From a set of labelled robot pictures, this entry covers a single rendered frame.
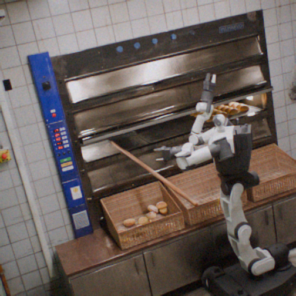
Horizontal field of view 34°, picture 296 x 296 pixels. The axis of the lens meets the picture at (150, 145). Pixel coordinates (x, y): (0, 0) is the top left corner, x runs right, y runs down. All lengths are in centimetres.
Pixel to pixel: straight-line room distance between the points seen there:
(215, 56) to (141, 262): 187
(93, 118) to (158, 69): 69
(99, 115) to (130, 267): 125
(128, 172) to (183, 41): 122
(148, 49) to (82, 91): 66
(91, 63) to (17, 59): 58
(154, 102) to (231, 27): 96
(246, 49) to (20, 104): 203
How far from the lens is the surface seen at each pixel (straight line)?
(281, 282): 393
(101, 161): 406
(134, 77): 401
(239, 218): 366
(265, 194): 424
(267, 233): 433
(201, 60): 424
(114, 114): 400
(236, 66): 442
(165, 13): 410
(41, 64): 380
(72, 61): 388
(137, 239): 383
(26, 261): 424
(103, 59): 394
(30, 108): 385
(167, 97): 415
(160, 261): 393
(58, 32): 384
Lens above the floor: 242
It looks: 17 degrees down
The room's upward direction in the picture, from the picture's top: 11 degrees counter-clockwise
